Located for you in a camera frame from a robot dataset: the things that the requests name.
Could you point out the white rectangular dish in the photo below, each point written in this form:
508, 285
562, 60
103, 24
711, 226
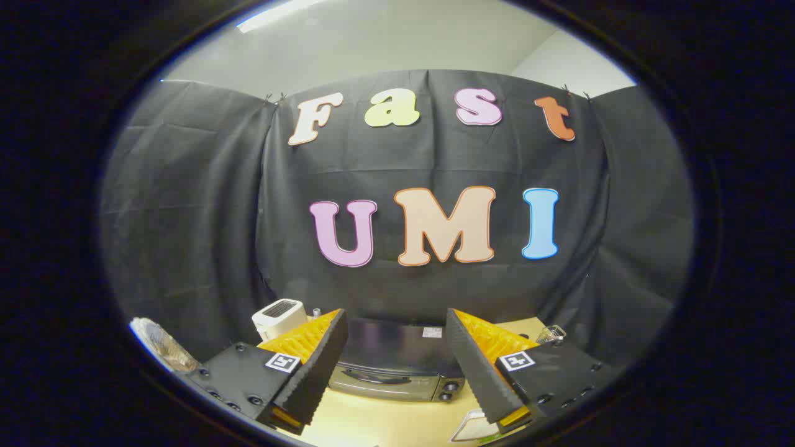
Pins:
472, 429

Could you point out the black toaster oven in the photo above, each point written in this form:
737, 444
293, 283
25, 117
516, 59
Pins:
397, 347

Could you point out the clear ribbed glass cup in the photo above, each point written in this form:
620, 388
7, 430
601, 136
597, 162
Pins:
550, 334

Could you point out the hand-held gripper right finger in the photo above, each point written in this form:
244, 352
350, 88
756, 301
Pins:
475, 366

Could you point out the black backdrop cloth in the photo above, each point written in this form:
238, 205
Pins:
217, 217

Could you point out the white pop-up toaster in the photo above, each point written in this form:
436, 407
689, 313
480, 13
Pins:
276, 313

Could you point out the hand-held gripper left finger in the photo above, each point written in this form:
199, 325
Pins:
313, 372

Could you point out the pale crumpled sheet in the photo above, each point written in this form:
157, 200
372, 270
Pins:
158, 344

